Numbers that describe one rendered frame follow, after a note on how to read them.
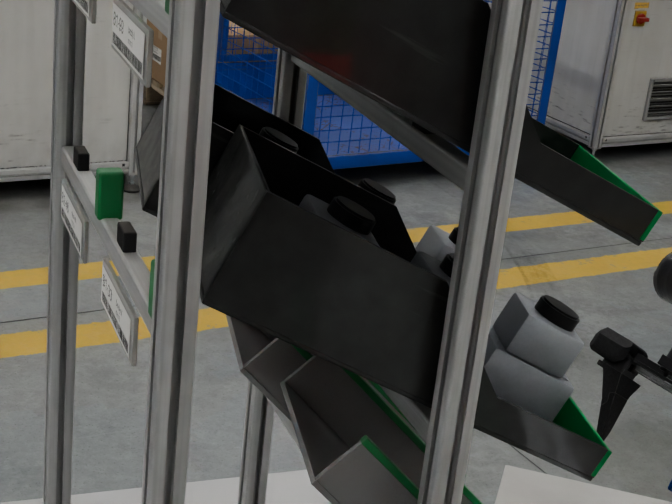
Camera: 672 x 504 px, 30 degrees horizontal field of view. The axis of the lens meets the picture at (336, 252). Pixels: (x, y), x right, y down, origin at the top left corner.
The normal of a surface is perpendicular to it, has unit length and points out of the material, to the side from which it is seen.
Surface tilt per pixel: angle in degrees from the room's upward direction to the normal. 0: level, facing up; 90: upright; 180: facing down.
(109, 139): 90
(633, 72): 90
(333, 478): 90
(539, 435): 90
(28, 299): 0
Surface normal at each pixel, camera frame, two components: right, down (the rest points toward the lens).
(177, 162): 0.35, 0.37
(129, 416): 0.11, -0.92
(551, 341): 0.09, 0.32
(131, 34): -0.93, 0.04
